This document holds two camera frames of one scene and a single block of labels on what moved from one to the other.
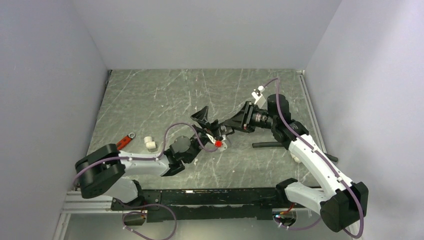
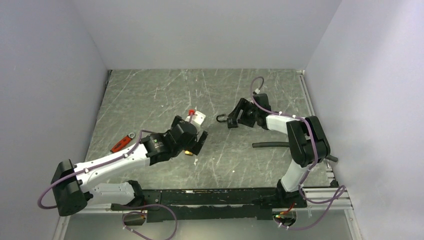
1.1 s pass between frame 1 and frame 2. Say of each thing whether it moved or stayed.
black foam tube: stayed
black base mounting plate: stayed
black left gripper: moved
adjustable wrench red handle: stayed
